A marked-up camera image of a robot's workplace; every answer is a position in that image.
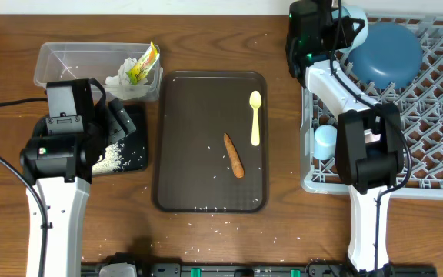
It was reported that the light blue bowl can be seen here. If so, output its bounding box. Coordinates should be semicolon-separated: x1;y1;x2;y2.
337;5;368;53

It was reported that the white tissue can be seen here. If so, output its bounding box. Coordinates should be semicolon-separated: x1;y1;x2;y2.
105;58;149;100

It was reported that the yellow green snack wrapper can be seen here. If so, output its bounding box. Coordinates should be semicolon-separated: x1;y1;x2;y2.
126;42;160;85

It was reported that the dark blue plate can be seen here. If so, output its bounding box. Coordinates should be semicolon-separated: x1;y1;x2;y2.
348;22;423;89

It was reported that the light blue cup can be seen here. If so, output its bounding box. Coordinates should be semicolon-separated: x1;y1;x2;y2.
313;125;337;160

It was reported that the yellow plastic spoon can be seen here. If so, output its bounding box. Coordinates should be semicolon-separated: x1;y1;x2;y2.
249;91;262;146

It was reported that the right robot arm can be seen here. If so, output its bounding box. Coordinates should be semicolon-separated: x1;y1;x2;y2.
285;0;411;276

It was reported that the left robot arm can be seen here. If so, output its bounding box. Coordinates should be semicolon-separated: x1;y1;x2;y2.
20;78;136;276

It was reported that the clear plastic waste bin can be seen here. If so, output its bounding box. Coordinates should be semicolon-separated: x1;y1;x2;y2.
34;42;163;102

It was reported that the grey dishwasher rack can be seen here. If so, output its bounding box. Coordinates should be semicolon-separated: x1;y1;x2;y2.
299;11;443;202

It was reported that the black rectangular tray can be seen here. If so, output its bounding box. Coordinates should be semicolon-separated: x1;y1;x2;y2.
93;105;148;176

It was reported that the brown serving tray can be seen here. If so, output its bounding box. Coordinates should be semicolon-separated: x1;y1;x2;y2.
152;71;269;213

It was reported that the orange carrot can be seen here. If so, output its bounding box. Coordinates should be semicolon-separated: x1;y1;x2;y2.
223;133;245;179

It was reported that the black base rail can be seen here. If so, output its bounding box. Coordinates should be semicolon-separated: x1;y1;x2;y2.
79;253;438;277

